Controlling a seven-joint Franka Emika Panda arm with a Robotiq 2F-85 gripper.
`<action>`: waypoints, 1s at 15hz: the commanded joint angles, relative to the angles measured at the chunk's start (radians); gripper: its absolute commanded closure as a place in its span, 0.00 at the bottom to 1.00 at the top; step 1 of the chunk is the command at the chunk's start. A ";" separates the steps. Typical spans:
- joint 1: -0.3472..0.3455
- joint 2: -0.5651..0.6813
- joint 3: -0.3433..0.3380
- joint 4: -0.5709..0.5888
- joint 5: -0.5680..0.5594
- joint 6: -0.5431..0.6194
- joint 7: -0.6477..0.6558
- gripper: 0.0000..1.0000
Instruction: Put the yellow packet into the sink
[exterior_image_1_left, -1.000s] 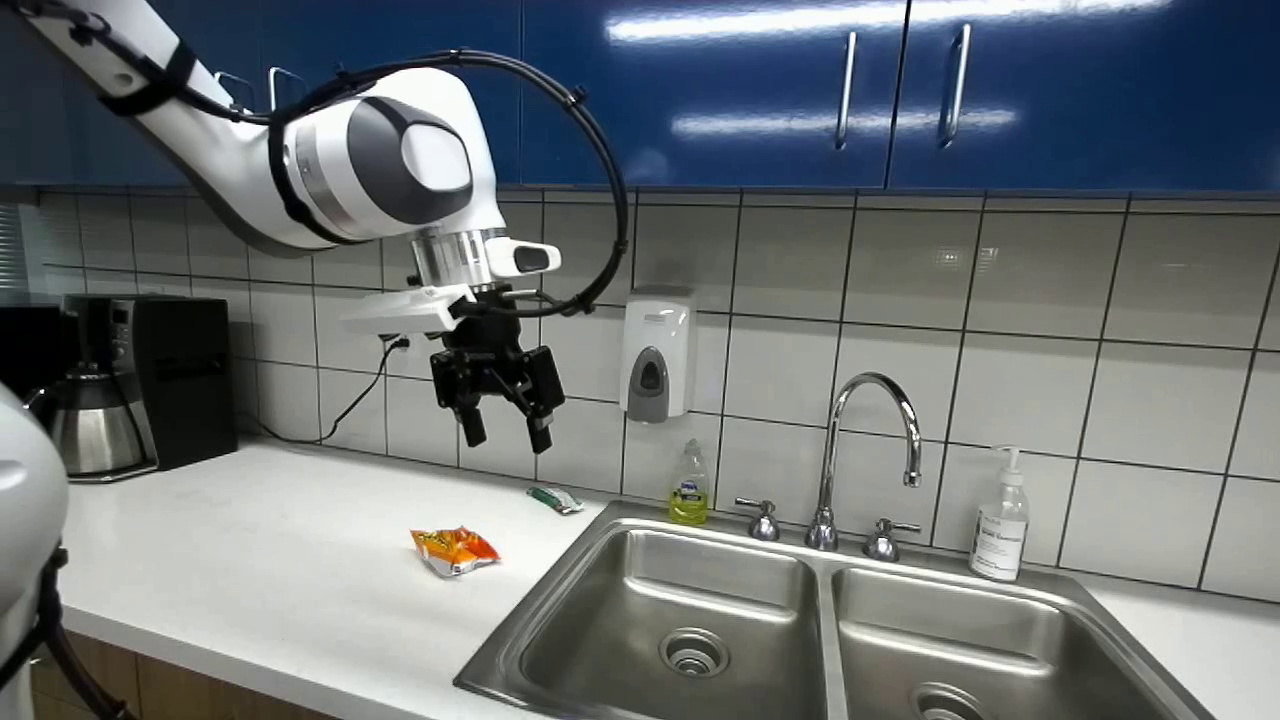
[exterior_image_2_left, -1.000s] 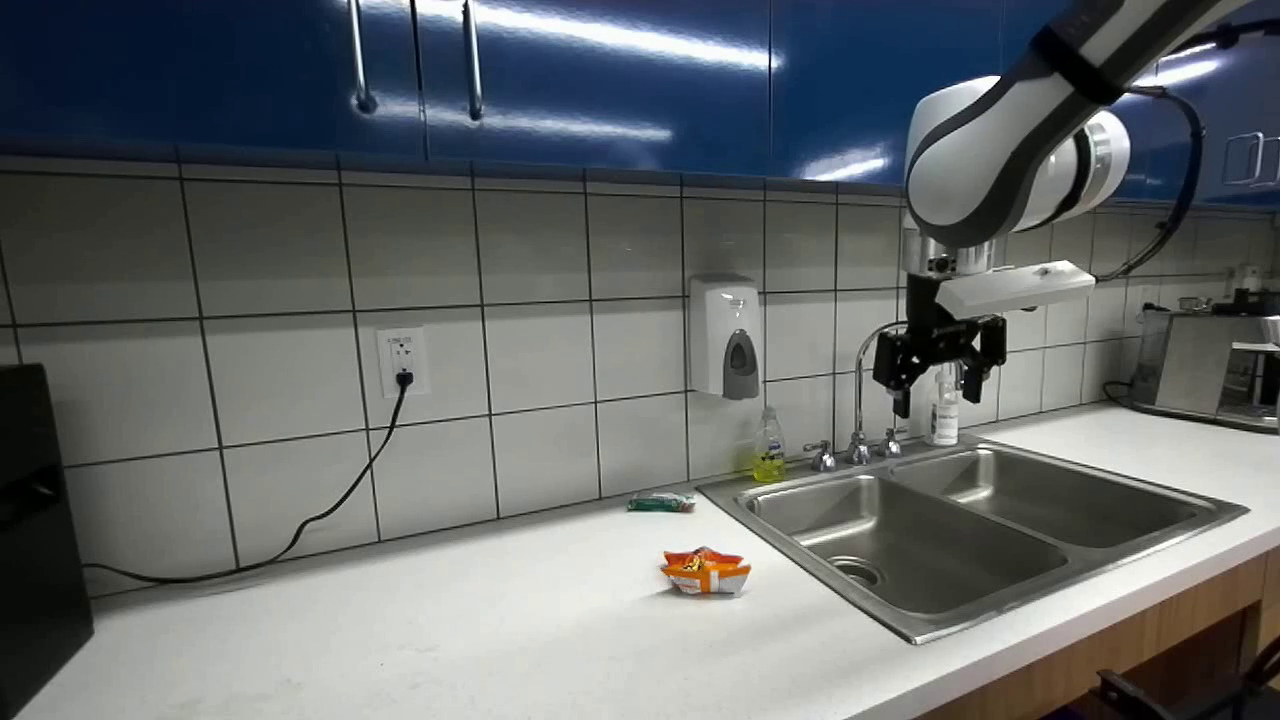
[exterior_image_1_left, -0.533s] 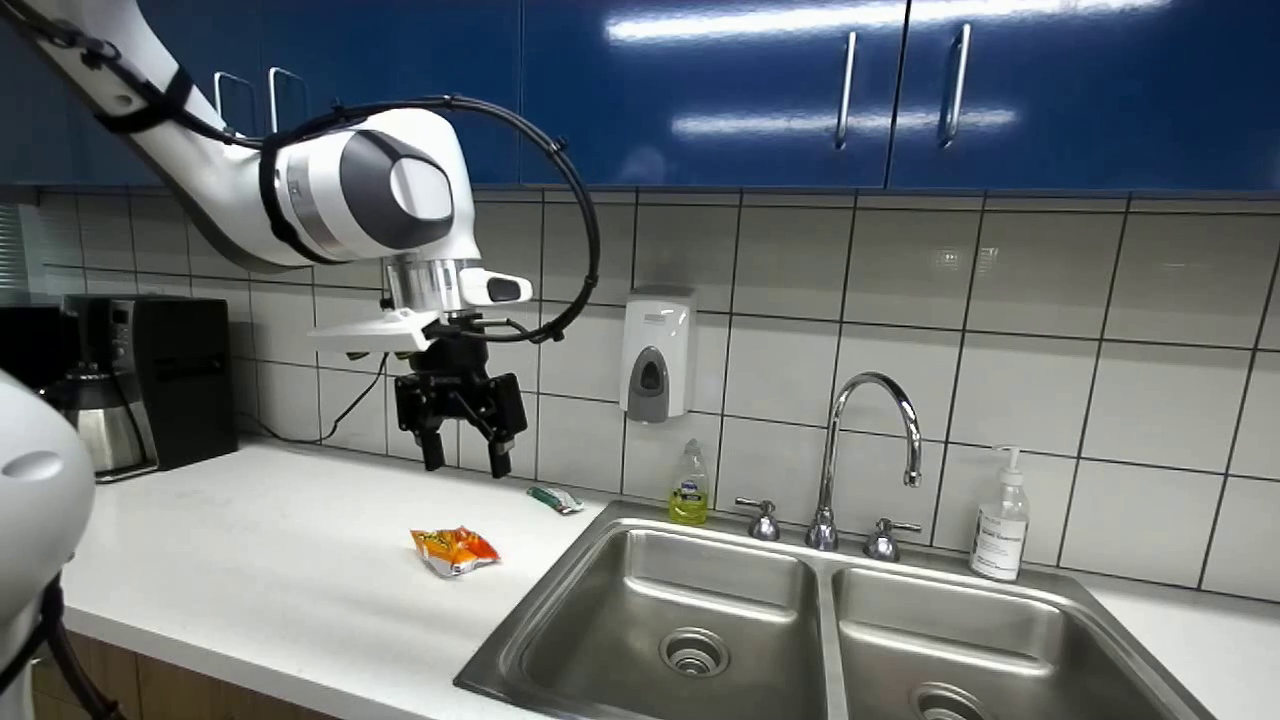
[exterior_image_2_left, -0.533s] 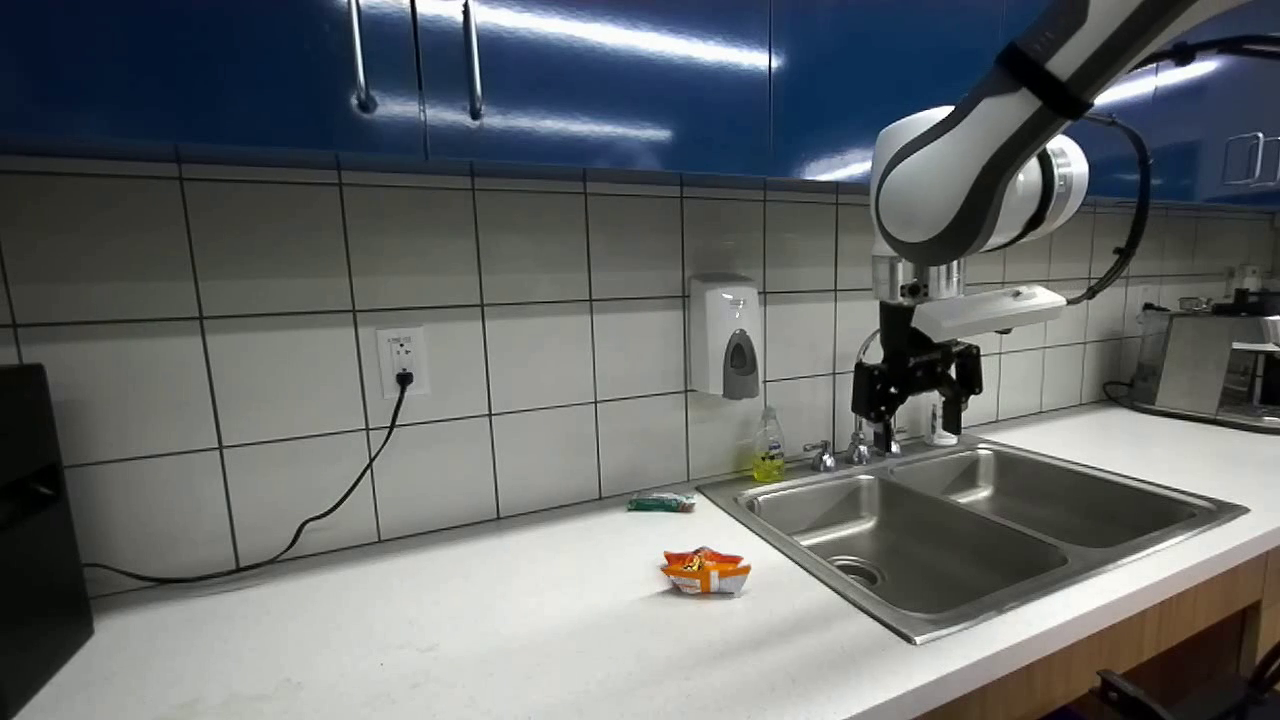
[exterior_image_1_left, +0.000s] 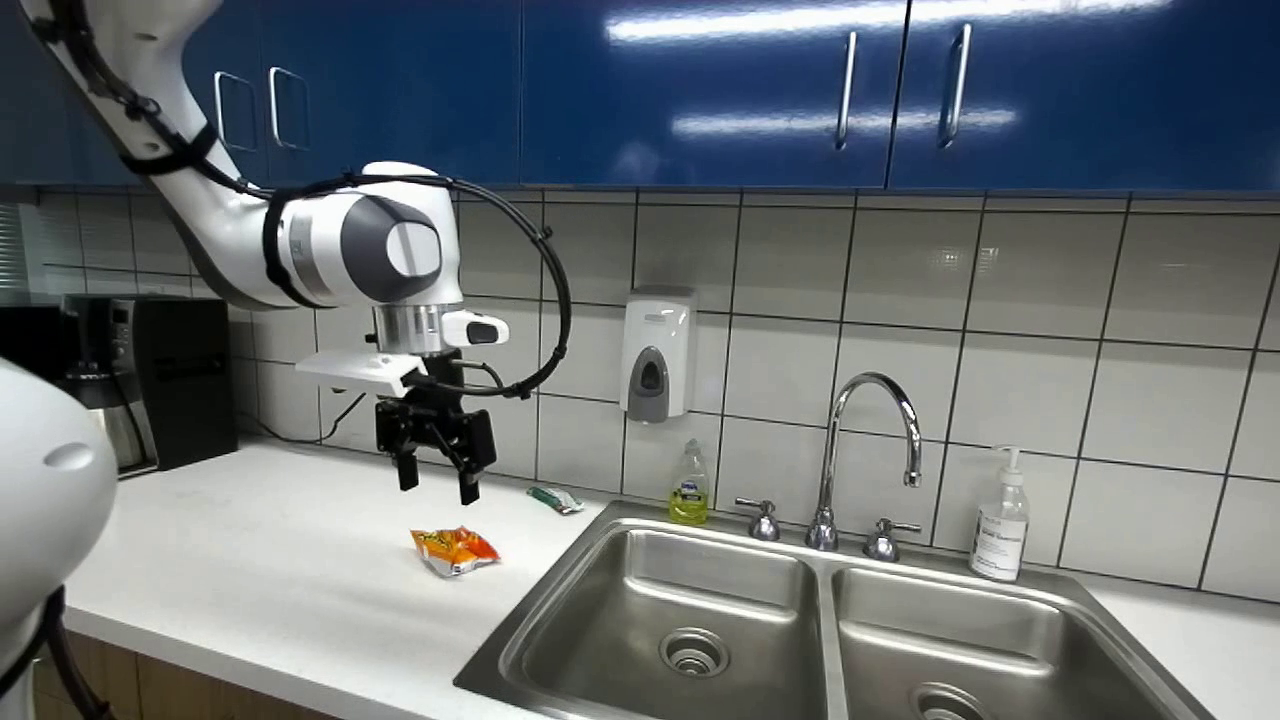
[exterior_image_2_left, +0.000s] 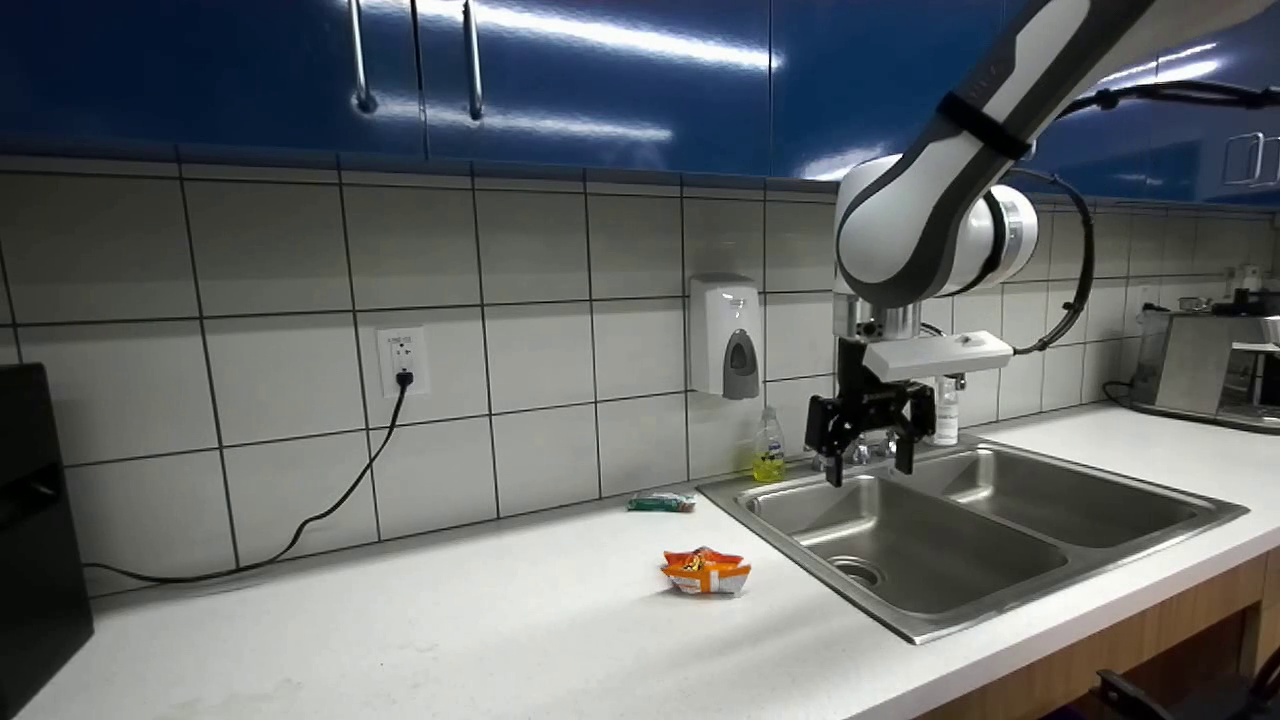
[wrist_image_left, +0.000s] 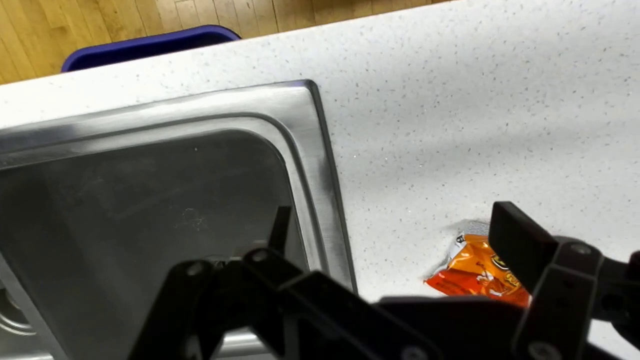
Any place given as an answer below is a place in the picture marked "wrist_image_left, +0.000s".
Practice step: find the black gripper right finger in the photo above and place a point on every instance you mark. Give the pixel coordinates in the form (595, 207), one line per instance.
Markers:
(566, 287)

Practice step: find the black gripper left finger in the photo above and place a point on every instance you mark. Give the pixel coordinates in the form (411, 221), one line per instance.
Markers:
(221, 307)

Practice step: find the yellow orange snack packet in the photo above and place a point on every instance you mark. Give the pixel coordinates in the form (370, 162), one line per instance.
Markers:
(473, 273)

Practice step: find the stainless steel double sink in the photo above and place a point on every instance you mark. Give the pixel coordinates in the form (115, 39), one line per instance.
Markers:
(132, 200)

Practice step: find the round metal sink drain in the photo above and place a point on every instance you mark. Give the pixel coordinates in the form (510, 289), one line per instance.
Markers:
(11, 313)

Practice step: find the blue plastic bin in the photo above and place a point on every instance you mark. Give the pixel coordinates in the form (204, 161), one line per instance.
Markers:
(152, 45)

